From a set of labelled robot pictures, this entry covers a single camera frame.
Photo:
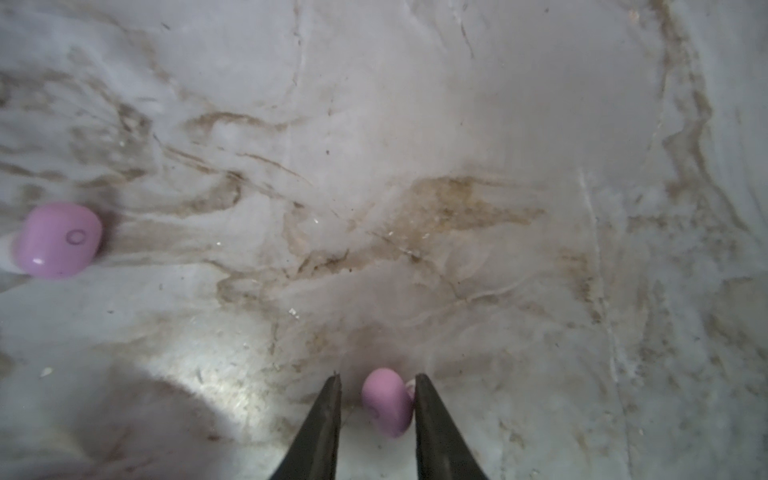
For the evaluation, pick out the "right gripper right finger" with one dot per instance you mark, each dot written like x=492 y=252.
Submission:
x=441 y=452

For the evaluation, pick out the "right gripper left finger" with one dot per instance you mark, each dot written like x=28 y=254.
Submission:
x=313 y=452

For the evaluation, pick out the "pink earbud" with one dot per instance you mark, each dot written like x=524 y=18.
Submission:
x=387 y=398
x=56 y=241

